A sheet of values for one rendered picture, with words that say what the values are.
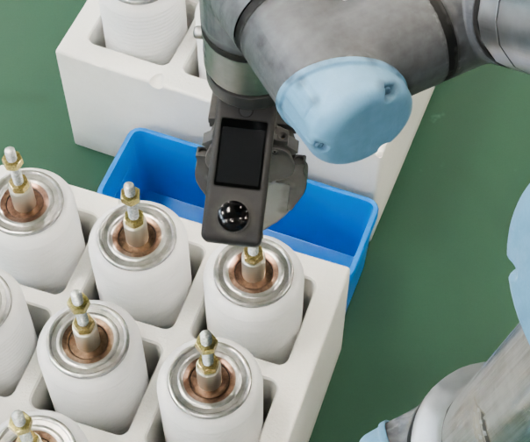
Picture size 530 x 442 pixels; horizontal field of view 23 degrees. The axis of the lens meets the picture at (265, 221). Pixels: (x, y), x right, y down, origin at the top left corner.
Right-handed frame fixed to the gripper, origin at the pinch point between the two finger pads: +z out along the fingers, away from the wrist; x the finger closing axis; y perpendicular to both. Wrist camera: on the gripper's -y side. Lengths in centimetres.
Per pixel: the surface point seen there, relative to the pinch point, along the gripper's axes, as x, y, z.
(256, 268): -0.4, -0.4, 6.7
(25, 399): 20.6, -11.3, 16.3
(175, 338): 7.3, -3.5, 16.4
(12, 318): 21.6, -6.5, 9.4
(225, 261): 2.7, 1.3, 9.0
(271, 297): -1.9, -2.0, 9.0
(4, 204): 24.9, 5.6, 9.1
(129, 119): 17.8, 28.7, 25.0
